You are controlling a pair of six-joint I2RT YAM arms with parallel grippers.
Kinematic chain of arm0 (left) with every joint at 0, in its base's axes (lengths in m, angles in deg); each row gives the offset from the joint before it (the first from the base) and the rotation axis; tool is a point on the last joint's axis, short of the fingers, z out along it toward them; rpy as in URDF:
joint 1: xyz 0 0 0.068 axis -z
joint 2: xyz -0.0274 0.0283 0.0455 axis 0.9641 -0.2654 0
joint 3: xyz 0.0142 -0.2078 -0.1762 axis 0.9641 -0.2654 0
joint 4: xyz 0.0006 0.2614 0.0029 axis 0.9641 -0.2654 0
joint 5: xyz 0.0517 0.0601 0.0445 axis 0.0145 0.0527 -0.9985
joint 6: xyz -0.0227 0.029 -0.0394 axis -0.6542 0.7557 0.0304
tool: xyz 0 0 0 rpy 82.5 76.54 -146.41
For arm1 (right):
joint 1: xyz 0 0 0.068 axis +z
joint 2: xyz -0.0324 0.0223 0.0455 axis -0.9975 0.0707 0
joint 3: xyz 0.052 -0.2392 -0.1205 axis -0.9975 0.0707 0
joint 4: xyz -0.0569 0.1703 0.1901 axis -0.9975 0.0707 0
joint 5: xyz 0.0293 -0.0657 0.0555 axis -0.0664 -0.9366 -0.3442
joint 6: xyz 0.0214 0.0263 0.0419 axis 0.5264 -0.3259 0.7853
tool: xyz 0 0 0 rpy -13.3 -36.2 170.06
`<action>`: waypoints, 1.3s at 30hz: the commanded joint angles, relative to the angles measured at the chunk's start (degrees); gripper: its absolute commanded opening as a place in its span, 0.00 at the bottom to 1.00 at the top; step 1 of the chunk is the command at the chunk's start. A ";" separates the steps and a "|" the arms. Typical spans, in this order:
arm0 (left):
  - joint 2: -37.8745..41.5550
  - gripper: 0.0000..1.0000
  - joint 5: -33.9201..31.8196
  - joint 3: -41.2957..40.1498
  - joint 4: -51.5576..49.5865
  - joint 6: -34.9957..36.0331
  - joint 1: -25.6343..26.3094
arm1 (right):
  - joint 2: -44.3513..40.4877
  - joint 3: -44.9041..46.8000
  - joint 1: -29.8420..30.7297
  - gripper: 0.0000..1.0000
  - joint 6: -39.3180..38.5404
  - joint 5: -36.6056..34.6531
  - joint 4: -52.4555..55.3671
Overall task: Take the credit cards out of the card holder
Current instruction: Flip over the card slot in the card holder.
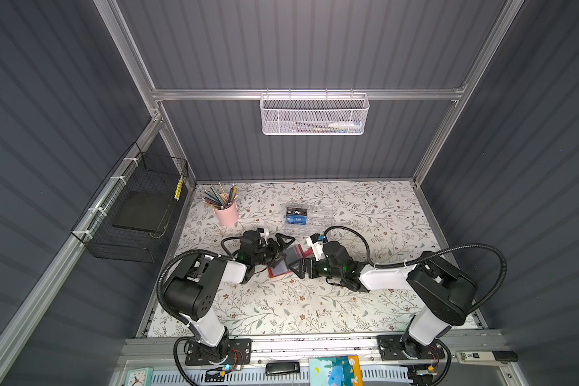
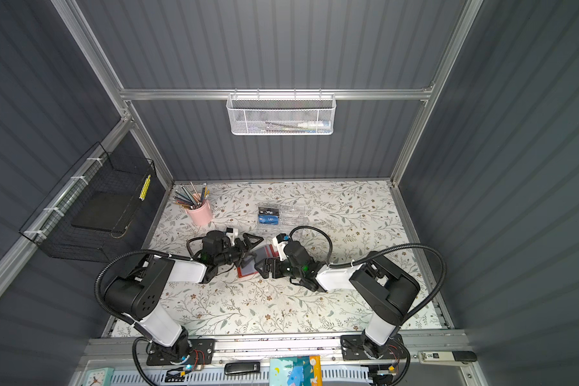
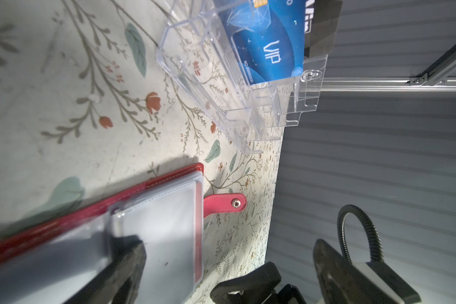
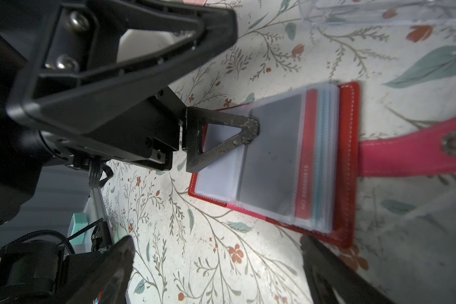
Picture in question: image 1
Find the red leather card holder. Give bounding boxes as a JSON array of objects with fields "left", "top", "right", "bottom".
[{"left": 268, "top": 244, "right": 313, "bottom": 278}]

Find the blue vip card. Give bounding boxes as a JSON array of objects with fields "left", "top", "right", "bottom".
[{"left": 286, "top": 215, "right": 307, "bottom": 226}]

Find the clear acrylic organizer tray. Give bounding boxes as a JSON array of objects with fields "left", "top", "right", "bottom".
[{"left": 281, "top": 202, "right": 334, "bottom": 236}]

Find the black vip card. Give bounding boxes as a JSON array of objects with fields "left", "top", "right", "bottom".
[{"left": 286, "top": 207, "right": 308, "bottom": 216}]

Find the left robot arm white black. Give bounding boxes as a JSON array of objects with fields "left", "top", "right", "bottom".
[{"left": 155, "top": 228, "right": 295, "bottom": 359}]

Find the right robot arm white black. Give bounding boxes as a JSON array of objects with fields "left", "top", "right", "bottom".
[{"left": 288, "top": 241, "right": 478, "bottom": 360}]

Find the pink pencil cup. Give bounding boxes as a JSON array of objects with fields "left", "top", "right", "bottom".
[{"left": 213, "top": 202, "right": 239, "bottom": 227}]

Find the floral table mat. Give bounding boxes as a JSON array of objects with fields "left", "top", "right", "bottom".
[{"left": 178, "top": 181, "right": 439, "bottom": 335}]

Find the black stapler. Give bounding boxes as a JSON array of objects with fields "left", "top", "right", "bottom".
[{"left": 265, "top": 361, "right": 301, "bottom": 376}]

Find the colourful picture book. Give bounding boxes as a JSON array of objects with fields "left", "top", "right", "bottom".
[{"left": 309, "top": 355, "right": 363, "bottom": 386}]

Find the yellow tag on basket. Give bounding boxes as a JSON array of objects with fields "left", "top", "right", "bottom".
[{"left": 173, "top": 176, "right": 184, "bottom": 201}]

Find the black notebook in basket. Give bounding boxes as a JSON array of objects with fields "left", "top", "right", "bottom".
[{"left": 112, "top": 191, "right": 170, "bottom": 233}]

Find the white marker in basket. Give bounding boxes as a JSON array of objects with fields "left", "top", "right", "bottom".
[{"left": 328, "top": 121, "right": 363, "bottom": 133}]

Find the small mint clock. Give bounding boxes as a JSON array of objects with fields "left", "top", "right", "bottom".
[{"left": 123, "top": 368, "right": 154, "bottom": 386}]

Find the grey white handheld device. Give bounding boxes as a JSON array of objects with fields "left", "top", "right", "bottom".
[{"left": 455, "top": 351, "right": 519, "bottom": 367}]

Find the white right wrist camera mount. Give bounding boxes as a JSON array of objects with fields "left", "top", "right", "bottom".
[{"left": 307, "top": 233, "right": 326, "bottom": 262}]

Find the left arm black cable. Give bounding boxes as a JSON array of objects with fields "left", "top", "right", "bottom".
[{"left": 155, "top": 235, "right": 244, "bottom": 329}]

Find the white wire mesh basket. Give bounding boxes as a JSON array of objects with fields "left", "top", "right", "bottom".
[{"left": 259, "top": 93, "right": 370, "bottom": 136}]

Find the black wire wall basket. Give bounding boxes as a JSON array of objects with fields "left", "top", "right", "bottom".
[{"left": 72, "top": 145, "right": 189, "bottom": 263}]

